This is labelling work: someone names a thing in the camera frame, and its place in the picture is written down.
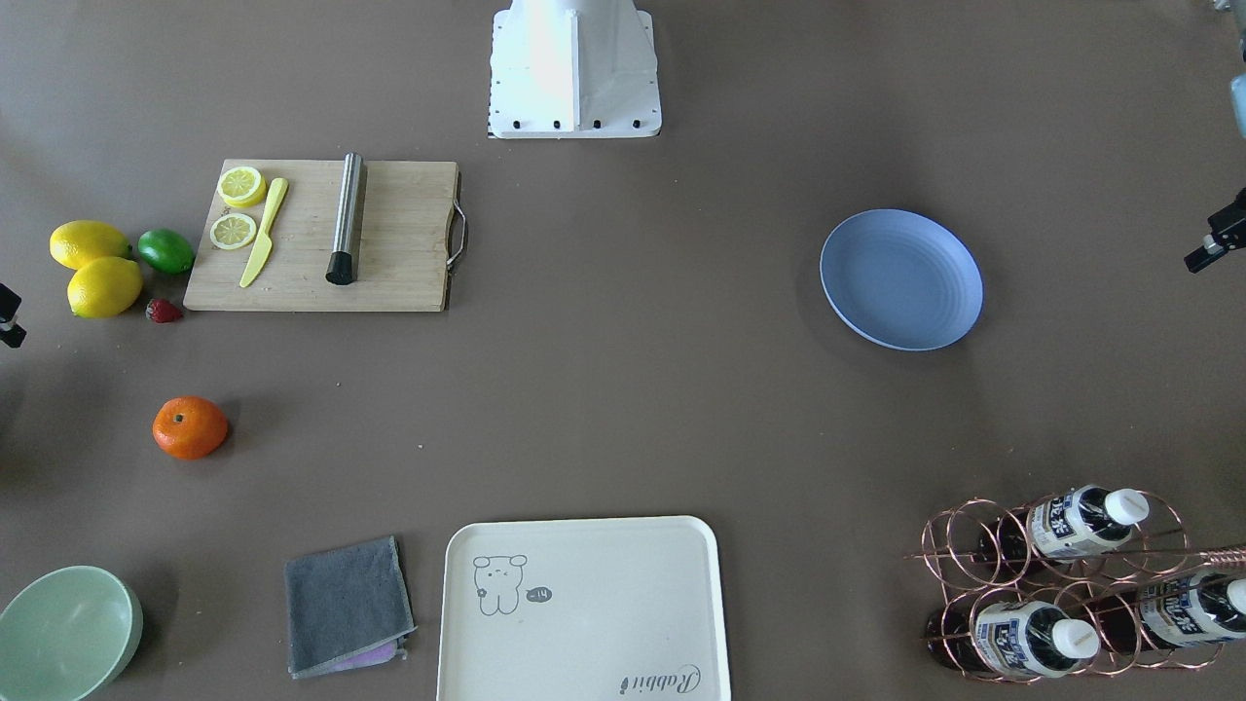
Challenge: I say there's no yellow plastic knife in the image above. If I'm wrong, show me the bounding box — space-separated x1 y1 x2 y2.
238 177 289 288

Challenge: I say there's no copper wire bottle rack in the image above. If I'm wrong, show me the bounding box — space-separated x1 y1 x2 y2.
917 491 1244 684

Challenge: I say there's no orange fruit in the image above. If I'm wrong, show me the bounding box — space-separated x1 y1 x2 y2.
151 395 231 461

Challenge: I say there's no cream tray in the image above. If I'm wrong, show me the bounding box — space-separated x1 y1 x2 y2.
436 515 733 700

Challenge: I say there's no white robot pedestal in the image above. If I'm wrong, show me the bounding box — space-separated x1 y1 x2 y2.
487 1 663 139

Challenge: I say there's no yellow lemon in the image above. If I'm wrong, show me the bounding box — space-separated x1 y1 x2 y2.
67 256 143 318
49 219 130 271

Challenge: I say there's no blue plate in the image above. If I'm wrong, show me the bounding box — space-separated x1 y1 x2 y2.
819 208 984 351

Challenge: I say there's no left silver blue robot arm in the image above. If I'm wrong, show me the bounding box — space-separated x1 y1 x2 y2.
1184 73 1245 274

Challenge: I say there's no grey cloth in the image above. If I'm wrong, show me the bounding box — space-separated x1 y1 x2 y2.
283 535 417 680

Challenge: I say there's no steel knife sharpener rod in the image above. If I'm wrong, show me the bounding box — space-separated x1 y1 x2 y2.
325 152 368 285

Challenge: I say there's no wooden cutting board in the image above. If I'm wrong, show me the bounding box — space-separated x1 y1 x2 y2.
183 159 462 314

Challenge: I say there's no red strawberry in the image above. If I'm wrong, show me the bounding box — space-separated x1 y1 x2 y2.
145 298 183 324

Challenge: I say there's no green lime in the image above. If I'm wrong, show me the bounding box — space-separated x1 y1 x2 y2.
136 228 196 275

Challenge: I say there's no green bowl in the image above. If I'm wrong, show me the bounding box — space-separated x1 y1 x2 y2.
1 565 145 700

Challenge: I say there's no lemon slice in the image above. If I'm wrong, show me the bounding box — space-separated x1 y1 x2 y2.
216 166 268 208
208 212 258 252

